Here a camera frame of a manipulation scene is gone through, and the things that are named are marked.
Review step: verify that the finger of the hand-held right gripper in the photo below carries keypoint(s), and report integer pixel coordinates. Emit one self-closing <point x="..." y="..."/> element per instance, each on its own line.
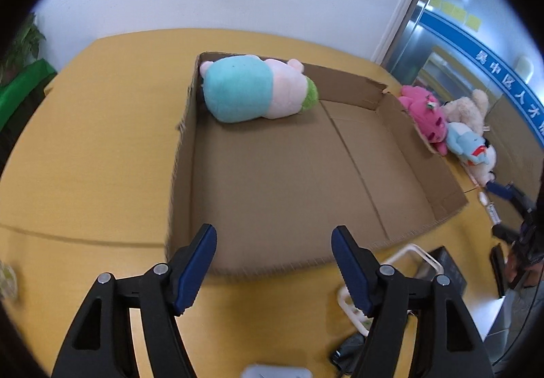
<point x="505" y="233"/>
<point x="503" y="189"/>

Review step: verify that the black printed product box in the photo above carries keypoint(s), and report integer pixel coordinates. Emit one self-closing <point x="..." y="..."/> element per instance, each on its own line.
<point x="450" y="269"/>

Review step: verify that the white labelled tube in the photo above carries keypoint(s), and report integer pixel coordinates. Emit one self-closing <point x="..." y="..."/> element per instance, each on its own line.
<point x="493" y="214"/>

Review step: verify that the clear phone case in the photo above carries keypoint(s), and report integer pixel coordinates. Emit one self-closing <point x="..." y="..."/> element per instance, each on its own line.
<point x="418" y="248"/>

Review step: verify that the small white object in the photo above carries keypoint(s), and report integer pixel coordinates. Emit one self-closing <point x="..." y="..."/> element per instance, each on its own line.
<point x="482" y="197"/>

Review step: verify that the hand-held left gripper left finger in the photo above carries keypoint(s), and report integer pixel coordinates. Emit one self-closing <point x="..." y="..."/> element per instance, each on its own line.
<point x="199" y="259"/>

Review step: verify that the light blue plush toy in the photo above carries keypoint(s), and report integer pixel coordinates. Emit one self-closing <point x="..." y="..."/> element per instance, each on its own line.
<point x="461" y="144"/>

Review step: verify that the cardboard box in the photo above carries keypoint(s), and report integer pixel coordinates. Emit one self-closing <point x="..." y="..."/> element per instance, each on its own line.
<point x="276" y="178"/>

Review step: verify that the white plush toy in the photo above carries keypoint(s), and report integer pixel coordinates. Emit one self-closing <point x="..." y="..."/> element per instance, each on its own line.
<point x="484" y="167"/>

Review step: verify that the blue door banner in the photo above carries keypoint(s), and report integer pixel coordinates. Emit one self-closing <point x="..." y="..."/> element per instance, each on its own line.
<point x="459" y="40"/>

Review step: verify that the brown cardboard panel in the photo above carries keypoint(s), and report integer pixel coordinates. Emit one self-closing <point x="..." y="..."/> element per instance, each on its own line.
<point x="514" y="140"/>

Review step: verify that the small black object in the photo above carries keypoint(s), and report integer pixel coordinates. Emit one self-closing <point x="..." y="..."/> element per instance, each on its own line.
<point x="348" y="350"/>

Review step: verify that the potted green plant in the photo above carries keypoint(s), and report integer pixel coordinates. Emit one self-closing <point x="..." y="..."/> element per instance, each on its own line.
<point x="23" y="42"/>

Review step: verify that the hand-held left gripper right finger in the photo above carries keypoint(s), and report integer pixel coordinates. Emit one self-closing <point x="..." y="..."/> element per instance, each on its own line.
<point x="350" y="263"/>

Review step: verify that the black flat device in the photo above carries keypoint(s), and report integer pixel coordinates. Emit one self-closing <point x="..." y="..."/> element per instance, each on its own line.
<point x="498" y="271"/>

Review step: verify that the teal pink green plush toy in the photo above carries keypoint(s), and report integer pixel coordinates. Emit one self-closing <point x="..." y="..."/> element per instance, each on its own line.
<point x="242" y="89"/>

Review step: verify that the pale blurry object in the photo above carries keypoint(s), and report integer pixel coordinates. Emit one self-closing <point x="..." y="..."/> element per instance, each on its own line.
<point x="6" y="280"/>

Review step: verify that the white rounded device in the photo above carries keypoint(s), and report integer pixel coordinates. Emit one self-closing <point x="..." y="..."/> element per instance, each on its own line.
<point x="278" y="371"/>

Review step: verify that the green cloth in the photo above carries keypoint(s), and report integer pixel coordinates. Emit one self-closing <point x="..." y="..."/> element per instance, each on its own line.
<point x="25" y="80"/>

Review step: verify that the beige plush toy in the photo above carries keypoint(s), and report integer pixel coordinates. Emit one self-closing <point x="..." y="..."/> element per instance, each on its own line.
<point x="467" y="110"/>

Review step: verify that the yellow sticky note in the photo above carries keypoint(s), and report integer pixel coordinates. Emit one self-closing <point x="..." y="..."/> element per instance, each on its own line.
<point x="436" y="2"/>
<point x="474" y="22"/>
<point x="459" y="12"/>
<point x="447" y="7"/>

